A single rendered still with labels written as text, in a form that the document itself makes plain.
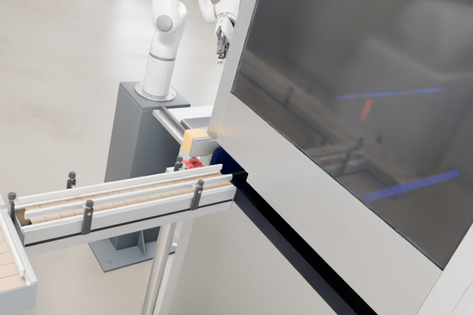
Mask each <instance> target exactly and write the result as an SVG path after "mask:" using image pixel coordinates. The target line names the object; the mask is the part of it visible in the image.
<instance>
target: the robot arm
mask: <svg viewBox="0 0 473 315"><path fill-rule="evenodd" d="M239 2H240V0H220V2H219V3H217V4H215V5H212V4H211V2H210V0H198V4H199V7H200V9H201V13H202V16H203V19H204V20H205V22H206V23H208V24H209V25H212V24H215V23H216V28H215V37H216V39H217V45H218V46H217V51H216V54H221V53H223V54H224V58H226V57H227V52H228V49H229V44H230V42H231V38H232V33H233V30H234V26H235V22H236V19H237V14H238V12H239ZM152 21H153V26H154V27H155V29H156V31H155V32H154V35H153V39H152V41H151V46H150V50H149V57H148V62H147V66H146V73H145V78H144V81H143V82H140V83H138V84H136V86H135V88H134V90H135V92H136V93H137V94H138V95H139V96H141V97H142V98H145V99H147V100H150V101H155V102H161V103H162V102H169V101H172V100H174V99H175V96H176V93H175V91H174V90H173V89H172V88H170V83H171V79H172V73H173V70H174V66H175V59H176V56H177V50H178V47H179V43H180V40H181V38H182V34H183V31H184V27H185V25H186V21H187V10H186V8H185V6H184V4H183V3H182V2H180V1H178V0H152Z"/></svg>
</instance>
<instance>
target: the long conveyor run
mask: <svg viewBox="0 0 473 315"><path fill-rule="evenodd" d="M15 199H16V193H14V192H10V193H8V205H5V203H4V201H3V198H2V197H1V194H0V315H14V314H17V313H20V312H23V311H27V310H30V309H34V308H35V306H36V298H37V278H36V276H35V274H34V272H33V269H32V267H31V264H30V262H29V259H28V258H27V255H26V253H25V250H24V248H23V245H22V243H21V242H20V239H19V236H18V234H17V231H16V229H15V227H14V212H15V203H14V201H13V200H15ZM7 208H8V210H7Z"/></svg>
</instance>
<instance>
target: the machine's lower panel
mask: <svg viewBox="0 0 473 315"><path fill-rule="evenodd" d="M229 182H230V183H231V184H232V185H234V184H233V183H232V182H231V181H230V180H229ZM234 186H235V185H234ZM235 187H236V186H235ZM168 315H357V314H356V313H355V312H354V311H353V310H352V309H351V308H350V306H349V305H348V304H347V303H346V302H345V301H344V300H343V299H342V298H341V297H340V296H339V295H338V294H337V293H336V291H335V290H334V289H333V288H332V287H331V286H330V285H329V284H328V283H327V282H326V281H325V280H324V279H323V277H321V275H319V274H318V272H316V270H314V268H312V267H311V265H310V264H309V263H308V262H307V261H306V260H305V259H304V258H303V257H302V256H301V255H300V254H299V253H298V252H297V251H296V249H295V248H294V247H293V246H292V245H291V244H290V243H289V242H288V241H287V240H286V239H285V238H284V237H283V235H282V234H281V233H280V232H279V231H278V230H277V229H276V228H275V227H274V226H273V225H271V223H270V222H269V221H268V220H267V219H266V218H265V217H264V216H263V215H262V214H261V213H260V212H259V211H258V210H257V208H256V207H255V206H254V205H253V204H252V203H251V202H250V201H249V200H248V199H247V198H246V197H245V196H244V194H243V193H242V192H241V191H240V190H239V189H238V188H236V193H235V196H234V200H233V202H232V206H231V209H230V210H225V211H221V212H216V213H212V214H207V215H203V216H200V217H195V220H194V225H193V227H192V230H191V235H190V238H189V242H188V246H187V250H186V253H185V256H184V260H183V263H182V268H181V271H180V274H179V278H178V281H177V286H176V288H175V294H174V296H173V299H172V304H171V307H170V311H169V314H168Z"/></svg>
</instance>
